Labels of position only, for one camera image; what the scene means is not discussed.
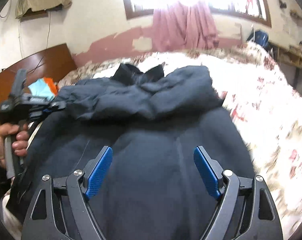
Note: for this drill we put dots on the brown wooden headboard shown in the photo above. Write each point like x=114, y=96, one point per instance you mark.
x=54, y=62

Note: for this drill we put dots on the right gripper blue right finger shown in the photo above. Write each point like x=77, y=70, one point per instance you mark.
x=223, y=186

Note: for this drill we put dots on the blue backpack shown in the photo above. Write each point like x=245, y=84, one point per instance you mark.
x=261, y=38

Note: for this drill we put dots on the floral bed cover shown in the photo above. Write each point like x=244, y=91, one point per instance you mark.
x=265, y=109

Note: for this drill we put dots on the dark navy padded jacket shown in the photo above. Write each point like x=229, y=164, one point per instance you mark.
x=153, y=189

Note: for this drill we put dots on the wooden shelf rack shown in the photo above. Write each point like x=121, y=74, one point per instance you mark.
x=290, y=62

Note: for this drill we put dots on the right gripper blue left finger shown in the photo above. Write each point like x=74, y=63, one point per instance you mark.
x=81, y=186

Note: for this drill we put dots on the person's left hand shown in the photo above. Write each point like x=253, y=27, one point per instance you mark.
x=14, y=137

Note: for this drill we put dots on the pink curtain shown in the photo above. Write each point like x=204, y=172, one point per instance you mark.
x=182, y=26

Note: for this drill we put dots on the orange blue striped pillow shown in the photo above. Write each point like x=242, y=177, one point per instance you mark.
x=44, y=87

